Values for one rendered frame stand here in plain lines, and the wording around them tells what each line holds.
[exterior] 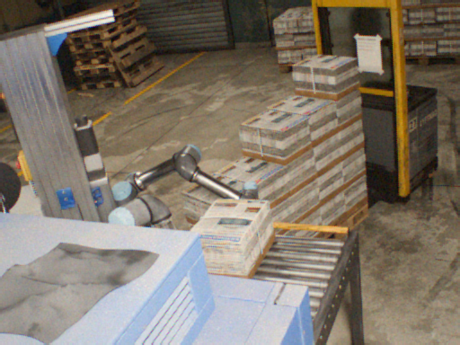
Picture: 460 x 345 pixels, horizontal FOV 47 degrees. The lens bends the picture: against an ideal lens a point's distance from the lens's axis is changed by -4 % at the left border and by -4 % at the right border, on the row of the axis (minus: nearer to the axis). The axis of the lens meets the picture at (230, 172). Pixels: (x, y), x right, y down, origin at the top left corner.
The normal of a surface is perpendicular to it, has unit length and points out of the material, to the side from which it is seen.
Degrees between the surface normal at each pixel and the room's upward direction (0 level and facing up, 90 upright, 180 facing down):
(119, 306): 0
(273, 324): 0
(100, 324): 0
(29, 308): 45
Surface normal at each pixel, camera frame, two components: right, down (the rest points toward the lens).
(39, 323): -0.24, -0.74
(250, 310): -0.17, -0.89
